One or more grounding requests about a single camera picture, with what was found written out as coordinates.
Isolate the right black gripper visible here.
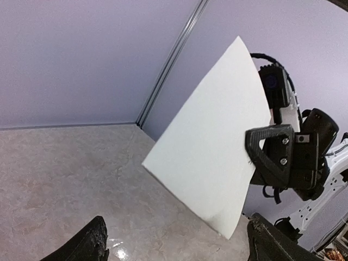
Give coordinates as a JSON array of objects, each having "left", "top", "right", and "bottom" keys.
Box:
[{"left": 245, "top": 125, "right": 320, "bottom": 190}]

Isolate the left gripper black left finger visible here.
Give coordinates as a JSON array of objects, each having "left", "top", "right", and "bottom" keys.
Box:
[{"left": 41, "top": 216, "right": 109, "bottom": 261}]

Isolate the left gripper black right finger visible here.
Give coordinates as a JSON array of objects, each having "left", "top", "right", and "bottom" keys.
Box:
[{"left": 247, "top": 213, "right": 322, "bottom": 261}]

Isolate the beige ornate letter paper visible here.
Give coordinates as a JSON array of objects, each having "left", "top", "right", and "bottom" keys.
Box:
[{"left": 142, "top": 38, "right": 271, "bottom": 239}]

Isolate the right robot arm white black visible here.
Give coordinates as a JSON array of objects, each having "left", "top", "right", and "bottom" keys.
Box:
[{"left": 245, "top": 108, "right": 347, "bottom": 243}]

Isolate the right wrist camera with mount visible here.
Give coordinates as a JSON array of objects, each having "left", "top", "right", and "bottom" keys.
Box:
[{"left": 250, "top": 53, "right": 302, "bottom": 132}]

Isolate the right aluminium frame post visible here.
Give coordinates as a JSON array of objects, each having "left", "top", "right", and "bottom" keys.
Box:
[{"left": 135, "top": 0, "right": 209, "bottom": 129}]

